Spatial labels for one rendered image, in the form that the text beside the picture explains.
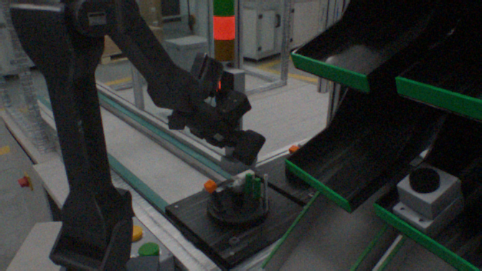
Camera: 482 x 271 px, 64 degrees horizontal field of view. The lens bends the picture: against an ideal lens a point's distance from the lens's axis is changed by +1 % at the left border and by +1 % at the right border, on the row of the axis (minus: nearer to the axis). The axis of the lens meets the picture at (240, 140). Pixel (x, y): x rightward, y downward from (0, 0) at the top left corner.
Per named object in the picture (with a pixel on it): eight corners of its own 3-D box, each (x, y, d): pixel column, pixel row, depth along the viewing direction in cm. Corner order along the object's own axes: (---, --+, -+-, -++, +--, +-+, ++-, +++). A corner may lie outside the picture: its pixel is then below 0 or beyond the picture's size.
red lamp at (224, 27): (222, 40, 88) (221, 18, 86) (209, 37, 91) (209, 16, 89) (239, 38, 91) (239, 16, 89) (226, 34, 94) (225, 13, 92)
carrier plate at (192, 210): (230, 272, 72) (230, 264, 71) (165, 213, 88) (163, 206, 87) (313, 221, 86) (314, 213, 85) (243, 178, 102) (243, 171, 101)
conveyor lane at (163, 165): (232, 307, 76) (231, 268, 71) (79, 155, 133) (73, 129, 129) (323, 243, 92) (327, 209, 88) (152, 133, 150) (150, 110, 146)
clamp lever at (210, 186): (219, 212, 81) (208, 188, 76) (213, 208, 82) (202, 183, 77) (231, 201, 82) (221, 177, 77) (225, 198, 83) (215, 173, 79)
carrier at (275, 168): (318, 218, 86) (323, 170, 81) (247, 176, 103) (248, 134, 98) (376, 181, 101) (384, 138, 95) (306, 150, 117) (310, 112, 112)
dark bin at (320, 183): (350, 214, 49) (337, 176, 44) (287, 170, 59) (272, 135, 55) (491, 93, 55) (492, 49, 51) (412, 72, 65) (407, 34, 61)
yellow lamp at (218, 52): (223, 62, 90) (222, 41, 88) (210, 58, 94) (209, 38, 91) (239, 59, 93) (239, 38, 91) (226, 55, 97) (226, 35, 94)
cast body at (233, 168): (233, 177, 78) (233, 146, 75) (220, 168, 81) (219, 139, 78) (262, 164, 83) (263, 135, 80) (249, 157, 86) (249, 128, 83)
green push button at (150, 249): (145, 267, 73) (143, 259, 72) (135, 255, 75) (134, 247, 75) (163, 257, 75) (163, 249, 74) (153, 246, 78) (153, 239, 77)
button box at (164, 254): (144, 295, 73) (140, 271, 70) (100, 239, 87) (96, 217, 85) (176, 277, 77) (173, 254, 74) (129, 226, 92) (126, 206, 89)
